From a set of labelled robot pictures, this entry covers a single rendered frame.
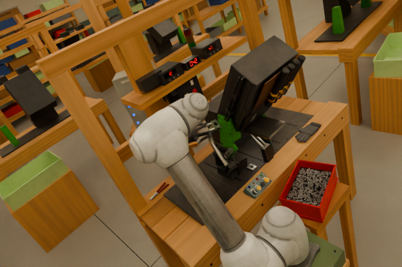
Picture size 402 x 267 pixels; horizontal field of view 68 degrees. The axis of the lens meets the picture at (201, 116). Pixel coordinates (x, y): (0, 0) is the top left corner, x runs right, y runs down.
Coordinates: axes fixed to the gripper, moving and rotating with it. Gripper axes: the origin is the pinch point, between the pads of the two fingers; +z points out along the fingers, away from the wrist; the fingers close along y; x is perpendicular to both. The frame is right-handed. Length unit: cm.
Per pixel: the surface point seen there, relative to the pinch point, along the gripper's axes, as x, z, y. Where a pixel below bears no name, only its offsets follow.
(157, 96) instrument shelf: -8.1, -26.3, 26.4
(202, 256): 5, -43, -57
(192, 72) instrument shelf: -13.6, 0.2, 32.3
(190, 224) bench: 21, -34, -41
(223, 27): 285, 392, 301
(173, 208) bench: 34, -33, -28
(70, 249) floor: 217, -80, 3
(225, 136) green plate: -0.5, 4.5, -9.0
